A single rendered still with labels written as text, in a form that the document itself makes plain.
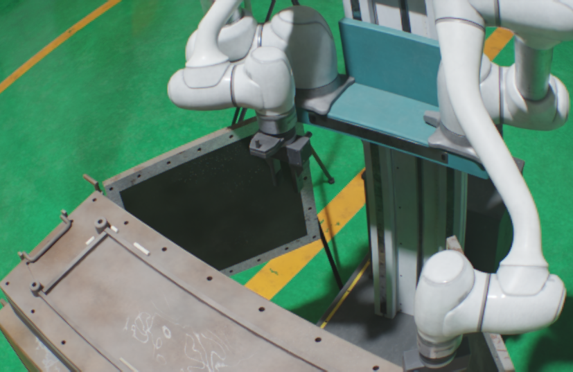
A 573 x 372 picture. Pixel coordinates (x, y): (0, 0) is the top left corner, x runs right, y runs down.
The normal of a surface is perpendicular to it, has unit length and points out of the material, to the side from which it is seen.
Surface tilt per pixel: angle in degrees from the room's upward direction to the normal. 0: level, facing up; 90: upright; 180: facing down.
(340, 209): 0
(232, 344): 0
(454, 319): 84
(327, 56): 88
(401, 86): 90
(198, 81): 61
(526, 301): 37
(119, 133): 0
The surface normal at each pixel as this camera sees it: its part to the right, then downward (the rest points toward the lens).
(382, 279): -0.51, 0.63
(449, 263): -0.09, -0.76
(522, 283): -0.28, -0.26
